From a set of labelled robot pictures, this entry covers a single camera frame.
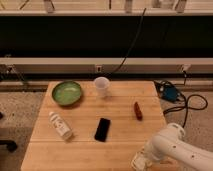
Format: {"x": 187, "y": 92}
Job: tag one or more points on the black rectangular phone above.
{"x": 102, "y": 130}

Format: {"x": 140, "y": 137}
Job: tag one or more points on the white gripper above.
{"x": 141, "y": 161}

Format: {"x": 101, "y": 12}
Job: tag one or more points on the white ceramic cup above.
{"x": 101, "y": 84}

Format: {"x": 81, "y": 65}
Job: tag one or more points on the white plastic bottle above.
{"x": 60, "y": 126}

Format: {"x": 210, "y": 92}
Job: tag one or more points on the dark red oblong object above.
{"x": 138, "y": 112}

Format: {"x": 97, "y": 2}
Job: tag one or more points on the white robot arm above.
{"x": 169, "y": 142}

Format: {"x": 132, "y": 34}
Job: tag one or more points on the blue device on floor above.
{"x": 170, "y": 93}

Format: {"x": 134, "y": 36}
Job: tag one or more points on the white wall outlet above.
{"x": 99, "y": 69}

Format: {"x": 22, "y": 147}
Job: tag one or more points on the green bowl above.
{"x": 66, "y": 93}

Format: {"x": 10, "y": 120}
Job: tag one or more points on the black chair base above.
{"x": 10, "y": 144}

